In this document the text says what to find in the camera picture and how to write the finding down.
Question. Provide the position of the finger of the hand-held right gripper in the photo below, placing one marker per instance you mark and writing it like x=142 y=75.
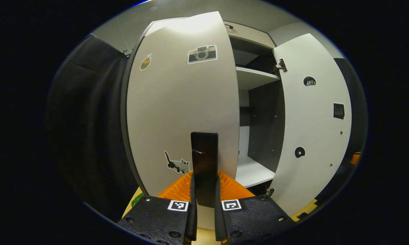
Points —
x=355 y=159

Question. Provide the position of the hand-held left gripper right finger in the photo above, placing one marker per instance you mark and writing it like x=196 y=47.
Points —
x=252 y=217

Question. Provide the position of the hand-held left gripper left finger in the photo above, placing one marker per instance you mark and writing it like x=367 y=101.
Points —
x=156 y=217

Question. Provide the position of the beige cabinet door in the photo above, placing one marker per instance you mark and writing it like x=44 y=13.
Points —
x=313 y=136
x=177 y=112

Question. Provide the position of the metal door hinge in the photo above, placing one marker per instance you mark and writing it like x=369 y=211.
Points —
x=280 y=65
x=270 y=191

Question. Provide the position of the white cabinet shelf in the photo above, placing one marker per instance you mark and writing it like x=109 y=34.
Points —
x=255 y=78
x=253 y=172

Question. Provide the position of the beige cabinet drawer front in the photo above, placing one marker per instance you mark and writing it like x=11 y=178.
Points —
x=252 y=35

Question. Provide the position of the small green object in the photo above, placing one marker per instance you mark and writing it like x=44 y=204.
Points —
x=137 y=200

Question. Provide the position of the black backdrop cloth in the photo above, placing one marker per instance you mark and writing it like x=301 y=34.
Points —
x=85 y=129

